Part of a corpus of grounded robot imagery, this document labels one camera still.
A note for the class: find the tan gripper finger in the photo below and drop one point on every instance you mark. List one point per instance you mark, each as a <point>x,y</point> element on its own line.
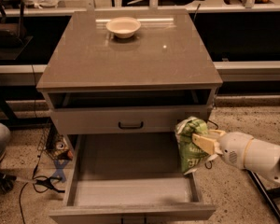
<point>208,143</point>
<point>217,133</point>

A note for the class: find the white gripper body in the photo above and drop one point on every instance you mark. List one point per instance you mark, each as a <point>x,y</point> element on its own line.
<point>232,149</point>

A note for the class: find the green jalapeno chip bag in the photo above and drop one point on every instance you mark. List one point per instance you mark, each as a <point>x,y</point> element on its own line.
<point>190,154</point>

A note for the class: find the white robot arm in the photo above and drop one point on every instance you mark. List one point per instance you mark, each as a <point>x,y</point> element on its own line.
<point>261,157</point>

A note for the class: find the open grey middle drawer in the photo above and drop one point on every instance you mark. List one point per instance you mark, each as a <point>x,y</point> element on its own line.
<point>129,178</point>

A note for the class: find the grey drawer cabinet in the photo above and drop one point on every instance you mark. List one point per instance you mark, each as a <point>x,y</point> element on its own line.
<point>164,64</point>

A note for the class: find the closed grey top drawer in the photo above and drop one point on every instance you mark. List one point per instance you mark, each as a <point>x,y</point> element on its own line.
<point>157,119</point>

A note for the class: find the black bag on shelf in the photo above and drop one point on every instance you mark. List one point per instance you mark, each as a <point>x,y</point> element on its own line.
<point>13,36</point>

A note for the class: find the black metal stand leg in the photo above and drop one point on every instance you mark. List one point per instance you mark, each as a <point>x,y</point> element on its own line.
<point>269,195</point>

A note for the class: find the white paper bowl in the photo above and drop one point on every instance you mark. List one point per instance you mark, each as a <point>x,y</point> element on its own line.
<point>123,27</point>

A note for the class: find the blue tape cross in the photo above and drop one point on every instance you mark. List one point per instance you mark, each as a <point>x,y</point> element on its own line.
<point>59,166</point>

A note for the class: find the black drawer handle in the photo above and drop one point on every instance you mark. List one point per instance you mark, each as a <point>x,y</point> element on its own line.
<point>131,126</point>

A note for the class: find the wire basket with cans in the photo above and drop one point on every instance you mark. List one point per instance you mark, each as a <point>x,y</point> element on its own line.
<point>54,145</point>

